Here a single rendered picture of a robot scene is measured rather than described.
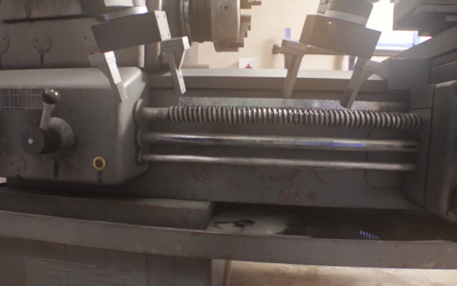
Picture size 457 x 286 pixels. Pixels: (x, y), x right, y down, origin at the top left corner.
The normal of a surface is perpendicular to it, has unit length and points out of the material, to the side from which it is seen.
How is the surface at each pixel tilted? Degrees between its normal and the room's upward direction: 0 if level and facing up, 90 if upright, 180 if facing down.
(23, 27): 90
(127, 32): 113
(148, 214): 90
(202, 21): 125
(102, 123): 90
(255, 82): 90
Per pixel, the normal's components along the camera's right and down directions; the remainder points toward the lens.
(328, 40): 0.07, 0.48
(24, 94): -0.09, 0.08
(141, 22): -0.14, 0.47
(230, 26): -0.09, 0.67
